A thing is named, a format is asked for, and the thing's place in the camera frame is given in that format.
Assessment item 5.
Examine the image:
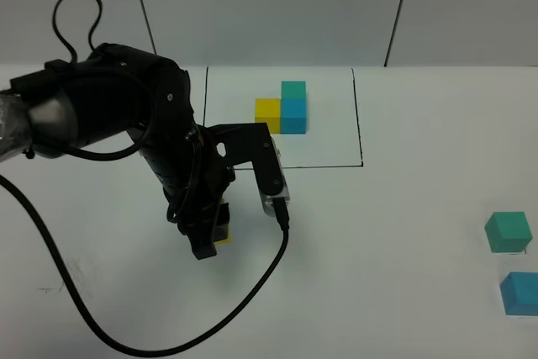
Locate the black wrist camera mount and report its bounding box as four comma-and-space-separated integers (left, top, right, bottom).
208, 123, 290, 229

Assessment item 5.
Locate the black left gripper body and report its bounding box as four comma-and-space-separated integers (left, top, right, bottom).
140, 123, 234, 224

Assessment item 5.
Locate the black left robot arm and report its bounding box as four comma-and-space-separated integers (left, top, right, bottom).
1, 44, 235, 260

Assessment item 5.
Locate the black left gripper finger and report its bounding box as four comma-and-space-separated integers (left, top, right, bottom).
178, 203, 221, 260
214, 203, 230, 238

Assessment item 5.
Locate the yellow template block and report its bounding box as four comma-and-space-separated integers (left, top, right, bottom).
255, 98, 281, 134

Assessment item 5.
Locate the blue template block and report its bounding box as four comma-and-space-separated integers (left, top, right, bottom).
281, 98, 307, 135

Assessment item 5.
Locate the green template block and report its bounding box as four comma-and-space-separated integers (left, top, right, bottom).
281, 81, 307, 99

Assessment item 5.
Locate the black camera cable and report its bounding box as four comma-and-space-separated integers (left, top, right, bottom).
0, 173, 292, 357

